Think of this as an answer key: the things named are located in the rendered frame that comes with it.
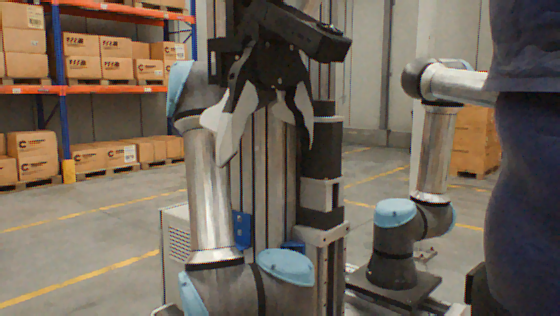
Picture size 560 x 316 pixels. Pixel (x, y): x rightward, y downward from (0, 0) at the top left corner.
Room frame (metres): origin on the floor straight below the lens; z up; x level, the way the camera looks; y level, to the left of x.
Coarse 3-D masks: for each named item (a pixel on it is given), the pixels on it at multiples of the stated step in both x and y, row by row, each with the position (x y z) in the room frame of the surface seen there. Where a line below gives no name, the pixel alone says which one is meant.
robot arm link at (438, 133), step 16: (448, 64) 1.13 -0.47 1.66; (464, 64) 1.16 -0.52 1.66; (432, 112) 1.17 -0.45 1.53; (448, 112) 1.15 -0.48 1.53; (432, 128) 1.17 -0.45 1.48; (448, 128) 1.16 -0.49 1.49; (432, 144) 1.17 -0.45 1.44; (448, 144) 1.16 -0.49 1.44; (432, 160) 1.17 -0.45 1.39; (448, 160) 1.17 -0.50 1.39; (432, 176) 1.17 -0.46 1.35; (416, 192) 1.20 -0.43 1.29; (432, 192) 1.17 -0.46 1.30; (432, 208) 1.16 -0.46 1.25; (448, 208) 1.18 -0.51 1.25; (432, 224) 1.15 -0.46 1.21; (448, 224) 1.18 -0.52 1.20
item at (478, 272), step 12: (480, 264) 0.43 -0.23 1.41; (468, 276) 0.40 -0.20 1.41; (480, 276) 0.39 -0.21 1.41; (468, 288) 0.40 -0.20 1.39; (480, 288) 0.37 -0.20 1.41; (468, 300) 0.40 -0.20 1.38; (480, 300) 0.35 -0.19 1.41; (492, 300) 0.35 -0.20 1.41; (480, 312) 0.35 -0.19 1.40; (492, 312) 0.33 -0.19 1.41; (504, 312) 0.33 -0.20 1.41
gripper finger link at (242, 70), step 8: (248, 48) 0.43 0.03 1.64; (248, 56) 0.43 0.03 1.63; (240, 64) 0.42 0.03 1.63; (248, 64) 0.43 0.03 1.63; (232, 72) 0.42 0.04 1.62; (240, 72) 0.42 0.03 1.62; (248, 72) 0.43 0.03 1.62; (232, 80) 0.42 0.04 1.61; (240, 80) 0.42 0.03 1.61; (248, 80) 0.43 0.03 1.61; (232, 88) 0.42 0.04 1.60; (240, 88) 0.42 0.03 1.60; (232, 96) 0.41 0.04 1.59; (232, 104) 0.41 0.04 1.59; (232, 112) 0.41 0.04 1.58
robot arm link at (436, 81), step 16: (416, 64) 1.08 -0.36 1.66; (432, 64) 1.04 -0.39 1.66; (400, 80) 1.14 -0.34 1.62; (416, 80) 1.05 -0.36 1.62; (432, 80) 1.02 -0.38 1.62; (448, 80) 0.98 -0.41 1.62; (464, 80) 0.94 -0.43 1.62; (480, 80) 0.91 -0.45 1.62; (416, 96) 1.08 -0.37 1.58; (432, 96) 1.04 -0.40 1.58; (448, 96) 0.99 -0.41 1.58; (464, 96) 0.94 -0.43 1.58; (480, 96) 0.90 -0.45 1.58; (496, 96) 0.87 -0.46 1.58
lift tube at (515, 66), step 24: (504, 0) 0.35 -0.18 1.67; (528, 0) 0.32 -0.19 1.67; (552, 0) 0.30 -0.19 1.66; (504, 24) 0.35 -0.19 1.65; (528, 24) 0.32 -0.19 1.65; (552, 24) 0.30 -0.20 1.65; (504, 48) 0.35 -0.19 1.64; (528, 48) 0.32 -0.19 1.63; (552, 48) 0.30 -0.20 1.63; (504, 72) 0.34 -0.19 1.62; (528, 72) 0.31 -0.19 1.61; (552, 72) 0.30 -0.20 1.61
